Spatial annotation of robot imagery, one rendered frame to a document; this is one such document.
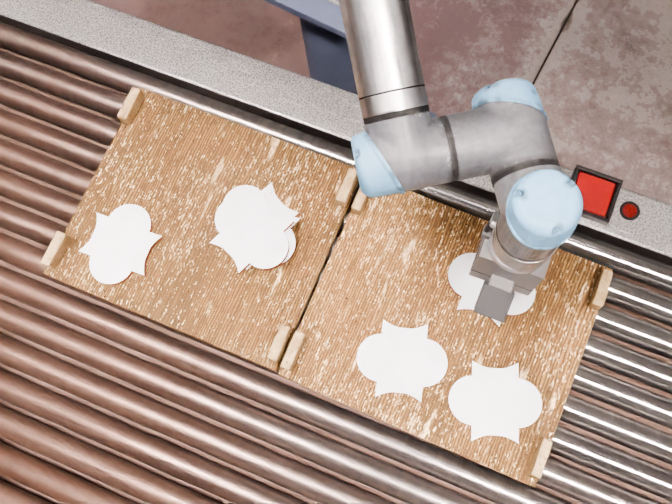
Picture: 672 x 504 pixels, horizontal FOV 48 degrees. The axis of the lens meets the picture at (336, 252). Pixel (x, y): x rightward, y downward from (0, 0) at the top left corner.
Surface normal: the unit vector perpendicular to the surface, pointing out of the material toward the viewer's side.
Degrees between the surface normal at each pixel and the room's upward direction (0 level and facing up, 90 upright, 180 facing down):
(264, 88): 0
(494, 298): 27
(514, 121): 2
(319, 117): 0
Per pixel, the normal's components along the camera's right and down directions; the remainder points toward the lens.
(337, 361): -0.05, -0.25
